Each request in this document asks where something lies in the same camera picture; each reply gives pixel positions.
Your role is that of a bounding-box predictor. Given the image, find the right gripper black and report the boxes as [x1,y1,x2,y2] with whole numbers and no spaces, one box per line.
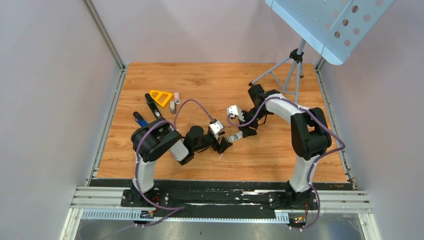
[237,106,270,139]

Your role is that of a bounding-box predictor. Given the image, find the small white staple box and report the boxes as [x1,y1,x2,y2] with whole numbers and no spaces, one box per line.
[228,131,243,143]

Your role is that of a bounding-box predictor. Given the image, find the grey white stapler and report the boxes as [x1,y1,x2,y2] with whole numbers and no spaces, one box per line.
[169,101,177,114]

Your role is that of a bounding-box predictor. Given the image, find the pink stapler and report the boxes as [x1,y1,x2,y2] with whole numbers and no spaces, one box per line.
[173,92,181,105]

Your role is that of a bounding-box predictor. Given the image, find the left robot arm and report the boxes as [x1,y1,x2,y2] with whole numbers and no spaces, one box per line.
[130,117,233,207]

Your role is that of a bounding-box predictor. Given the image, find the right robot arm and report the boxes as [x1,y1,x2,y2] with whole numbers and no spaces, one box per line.
[238,84,332,209]

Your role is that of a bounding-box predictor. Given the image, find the yellow plastic triangle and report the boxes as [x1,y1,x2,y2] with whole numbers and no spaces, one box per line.
[149,90,174,108]

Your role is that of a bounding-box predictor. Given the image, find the light blue music stand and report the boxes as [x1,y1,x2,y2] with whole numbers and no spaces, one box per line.
[249,0,393,98]

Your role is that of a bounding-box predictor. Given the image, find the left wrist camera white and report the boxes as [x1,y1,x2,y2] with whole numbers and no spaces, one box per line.
[209,120,225,140]

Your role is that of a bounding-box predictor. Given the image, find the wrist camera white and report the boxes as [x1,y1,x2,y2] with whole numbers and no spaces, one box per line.
[226,105,245,123]
[209,120,225,140]

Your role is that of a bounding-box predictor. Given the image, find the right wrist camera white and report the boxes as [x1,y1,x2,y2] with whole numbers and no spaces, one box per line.
[226,105,245,123]

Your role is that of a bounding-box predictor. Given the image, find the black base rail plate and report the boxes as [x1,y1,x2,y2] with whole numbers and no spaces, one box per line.
[120,180,322,220]

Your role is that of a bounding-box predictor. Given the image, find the aluminium frame post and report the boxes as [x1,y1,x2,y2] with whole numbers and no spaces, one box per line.
[82,0,126,72]

